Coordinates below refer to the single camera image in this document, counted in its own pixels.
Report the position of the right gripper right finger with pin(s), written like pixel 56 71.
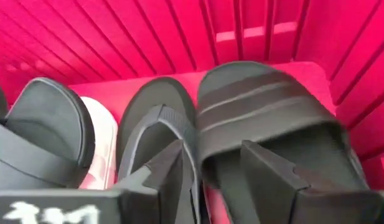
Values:
pixel 272 193

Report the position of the red plastic bin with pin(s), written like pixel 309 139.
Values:
pixel 117 31

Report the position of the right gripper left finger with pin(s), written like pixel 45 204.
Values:
pixel 160 193

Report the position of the pink slide sandal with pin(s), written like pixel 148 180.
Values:
pixel 101 149

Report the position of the black flip-flop white-striped sole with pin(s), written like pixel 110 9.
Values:
pixel 154 93

